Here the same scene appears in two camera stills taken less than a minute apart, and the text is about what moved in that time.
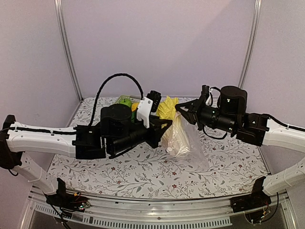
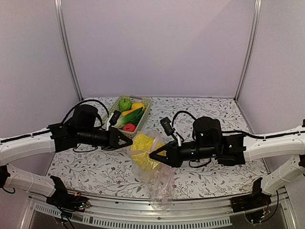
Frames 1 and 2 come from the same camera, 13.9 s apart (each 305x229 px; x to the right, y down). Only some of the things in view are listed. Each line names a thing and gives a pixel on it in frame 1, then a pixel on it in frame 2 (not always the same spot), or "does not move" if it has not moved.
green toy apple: x=127 y=102 does not move
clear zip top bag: x=181 y=140 to x=157 y=175
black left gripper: x=158 y=124 to x=115 y=134
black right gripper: x=193 y=116 to x=172 y=159
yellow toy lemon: x=134 y=106 does not move
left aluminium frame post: x=59 y=7 does not move
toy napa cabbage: x=176 y=136 to x=141 y=146
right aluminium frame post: x=251 y=44 does not move
